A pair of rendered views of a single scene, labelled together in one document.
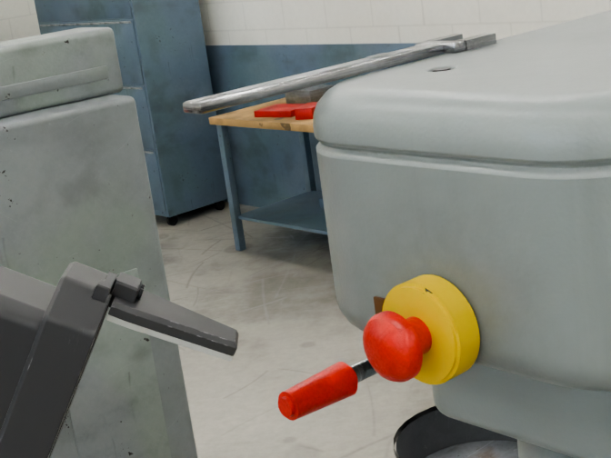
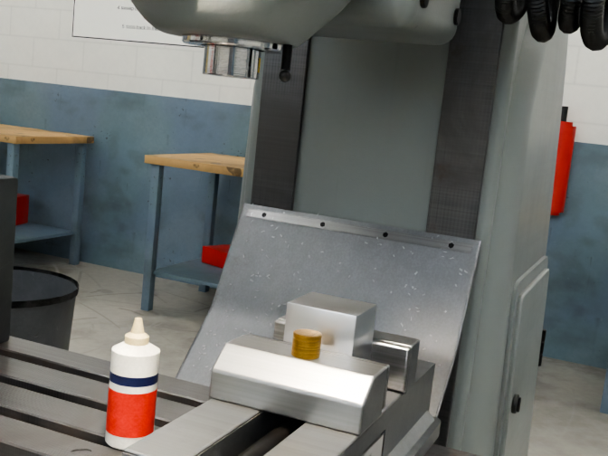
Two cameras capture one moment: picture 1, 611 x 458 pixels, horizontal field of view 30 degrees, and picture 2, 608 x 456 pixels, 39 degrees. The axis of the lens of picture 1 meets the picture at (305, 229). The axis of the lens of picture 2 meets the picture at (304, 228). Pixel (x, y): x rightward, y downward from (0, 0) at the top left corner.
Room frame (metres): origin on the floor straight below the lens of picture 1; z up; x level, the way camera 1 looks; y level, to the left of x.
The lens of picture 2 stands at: (0.07, 0.05, 1.27)
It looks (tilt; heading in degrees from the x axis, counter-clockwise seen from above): 8 degrees down; 331
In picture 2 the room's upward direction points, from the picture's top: 6 degrees clockwise
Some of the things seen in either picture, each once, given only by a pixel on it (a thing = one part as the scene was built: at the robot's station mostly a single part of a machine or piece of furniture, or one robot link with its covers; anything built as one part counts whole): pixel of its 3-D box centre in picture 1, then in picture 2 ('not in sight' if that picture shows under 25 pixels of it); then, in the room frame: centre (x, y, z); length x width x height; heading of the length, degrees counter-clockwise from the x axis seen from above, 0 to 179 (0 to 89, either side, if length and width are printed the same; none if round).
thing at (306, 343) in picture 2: not in sight; (306, 344); (0.62, -0.27, 1.08); 0.02 x 0.02 x 0.02
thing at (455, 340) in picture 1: (429, 329); not in sight; (0.60, -0.06, 1.76); 0.06 x 0.02 x 0.06; 39
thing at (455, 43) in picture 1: (346, 69); not in sight; (0.73, -0.04, 1.89); 0.24 x 0.04 x 0.01; 127
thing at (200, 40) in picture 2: not in sight; (232, 42); (0.74, -0.24, 1.31); 0.09 x 0.09 x 0.01
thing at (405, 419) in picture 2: not in sight; (308, 413); (0.63, -0.29, 1.02); 0.35 x 0.15 x 0.11; 129
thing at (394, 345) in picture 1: (400, 343); not in sight; (0.58, -0.04, 1.76); 0.04 x 0.03 x 0.04; 39
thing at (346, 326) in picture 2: not in sight; (328, 337); (0.65, -0.31, 1.08); 0.06 x 0.05 x 0.06; 39
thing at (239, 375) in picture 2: not in sight; (299, 380); (0.62, -0.27, 1.05); 0.12 x 0.06 x 0.04; 39
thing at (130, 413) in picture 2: not in sight; (133, 380); (0.74, -0.18, 1.02); 0.04 x 0.04 x 0.11
